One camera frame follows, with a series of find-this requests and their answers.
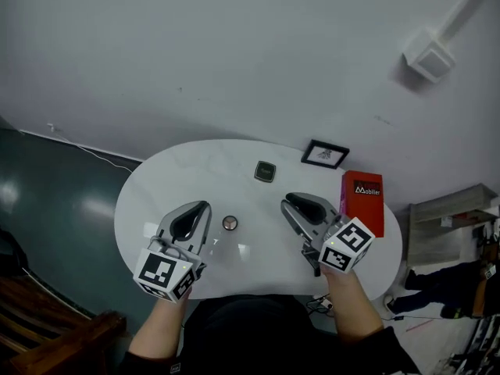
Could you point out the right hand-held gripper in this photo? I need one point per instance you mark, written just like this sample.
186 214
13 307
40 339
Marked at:
347 244

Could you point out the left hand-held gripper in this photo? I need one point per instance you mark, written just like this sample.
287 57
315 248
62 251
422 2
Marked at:
160 270

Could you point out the small round silver object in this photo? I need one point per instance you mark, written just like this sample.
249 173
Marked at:
230 223

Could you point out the small dark square box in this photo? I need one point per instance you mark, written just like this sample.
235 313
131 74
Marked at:
265 171

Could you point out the person's left forearm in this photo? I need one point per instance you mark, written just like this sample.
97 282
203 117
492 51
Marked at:
160 326

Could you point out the person's right forearm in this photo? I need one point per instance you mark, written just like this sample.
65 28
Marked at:
351 311

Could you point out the white kidney-shaped table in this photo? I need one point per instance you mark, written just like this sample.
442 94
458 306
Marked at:
254 264

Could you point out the red book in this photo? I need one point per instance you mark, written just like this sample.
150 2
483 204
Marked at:
365 209

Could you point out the white power strip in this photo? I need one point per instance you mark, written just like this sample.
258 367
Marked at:
322 303

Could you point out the grey shelf cabinet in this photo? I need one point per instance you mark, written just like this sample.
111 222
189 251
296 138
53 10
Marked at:
433 229

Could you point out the person's black shirt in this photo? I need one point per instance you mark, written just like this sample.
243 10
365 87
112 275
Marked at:
254 338

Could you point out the brown wooden railing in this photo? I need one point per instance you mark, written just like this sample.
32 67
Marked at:
47 334

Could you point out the black picture frame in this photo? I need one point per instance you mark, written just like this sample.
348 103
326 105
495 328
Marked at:
325 154

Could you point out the white wall socket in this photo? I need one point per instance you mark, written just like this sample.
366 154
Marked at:
54 128

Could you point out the white wall box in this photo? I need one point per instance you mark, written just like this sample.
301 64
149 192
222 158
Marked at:
429 57

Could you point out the white wall conduit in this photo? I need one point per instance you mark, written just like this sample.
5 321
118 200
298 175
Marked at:
465 6

